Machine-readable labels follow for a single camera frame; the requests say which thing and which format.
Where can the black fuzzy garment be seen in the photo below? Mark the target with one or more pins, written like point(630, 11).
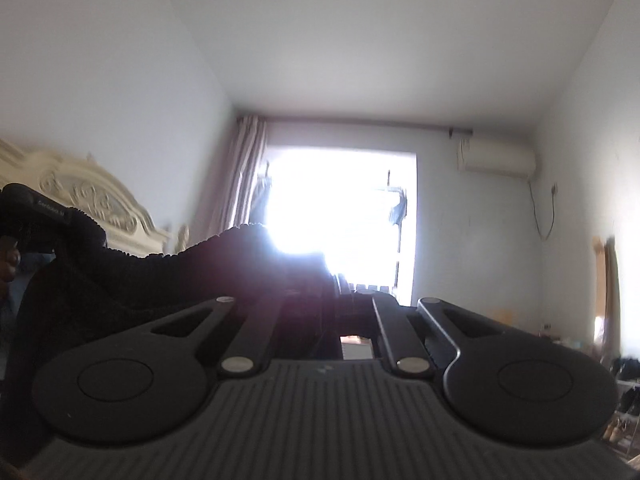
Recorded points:
point(150, 285)

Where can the person's left hand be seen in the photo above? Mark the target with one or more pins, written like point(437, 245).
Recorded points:
point(9, 265)

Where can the curtain rod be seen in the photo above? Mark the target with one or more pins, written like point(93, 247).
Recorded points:
point(350, 125)

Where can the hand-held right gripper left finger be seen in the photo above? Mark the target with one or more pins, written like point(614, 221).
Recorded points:
point(260, 330)

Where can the white air conditioner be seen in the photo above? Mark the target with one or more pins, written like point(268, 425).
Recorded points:
point(495, 157)

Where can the striped curtain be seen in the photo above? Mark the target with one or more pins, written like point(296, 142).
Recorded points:
point(240, 175)

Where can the bright window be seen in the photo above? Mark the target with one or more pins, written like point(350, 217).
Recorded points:
point(340, 200)

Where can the metal shoe rack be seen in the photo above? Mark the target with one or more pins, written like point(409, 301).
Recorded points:
point(625, 400)

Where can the cream carved headboard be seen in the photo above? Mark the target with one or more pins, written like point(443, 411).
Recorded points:
point(100, 200)

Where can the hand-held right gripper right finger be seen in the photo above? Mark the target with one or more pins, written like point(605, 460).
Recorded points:
point(395, 330)

